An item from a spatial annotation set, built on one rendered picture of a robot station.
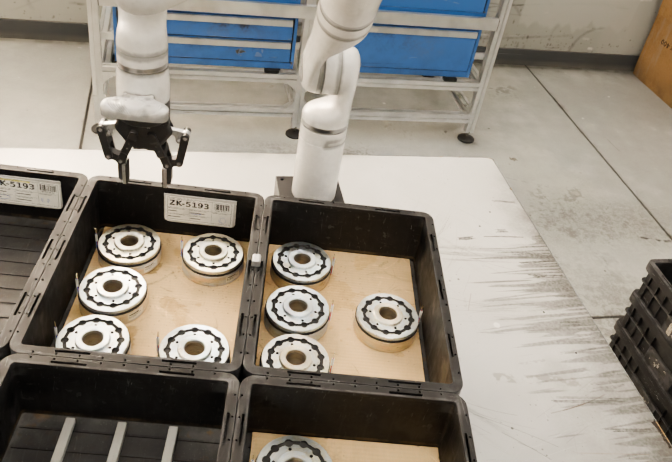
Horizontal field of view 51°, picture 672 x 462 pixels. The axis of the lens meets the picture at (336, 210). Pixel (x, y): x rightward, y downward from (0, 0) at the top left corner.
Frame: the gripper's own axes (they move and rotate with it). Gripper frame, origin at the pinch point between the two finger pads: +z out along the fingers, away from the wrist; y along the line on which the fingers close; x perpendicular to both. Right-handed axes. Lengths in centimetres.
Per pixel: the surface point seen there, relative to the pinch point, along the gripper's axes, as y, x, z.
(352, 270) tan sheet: -35.6, -1.6, 17.5
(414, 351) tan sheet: -45, 16, 17
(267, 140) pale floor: -18, -175, 101
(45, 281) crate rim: 10.7, 17.8, 7.3
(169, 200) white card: -2.5, -7.1, 10.0
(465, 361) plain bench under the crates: -58, 6, 30
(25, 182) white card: 21.8, -7.6, 9.5
